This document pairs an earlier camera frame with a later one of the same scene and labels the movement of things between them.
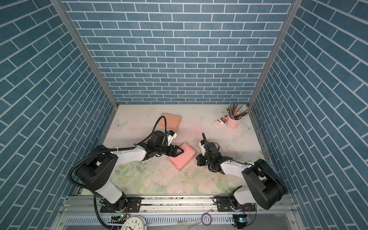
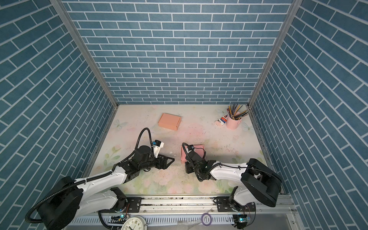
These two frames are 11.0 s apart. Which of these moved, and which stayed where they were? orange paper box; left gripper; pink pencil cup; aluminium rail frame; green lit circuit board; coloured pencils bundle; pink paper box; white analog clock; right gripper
Moved: right gripper; pink paper box; left gripper
Stayed: white analog clock; coloured pencils bundle; orange paper box; pink pencil cup; aluminium rail frame; green lit circuit board
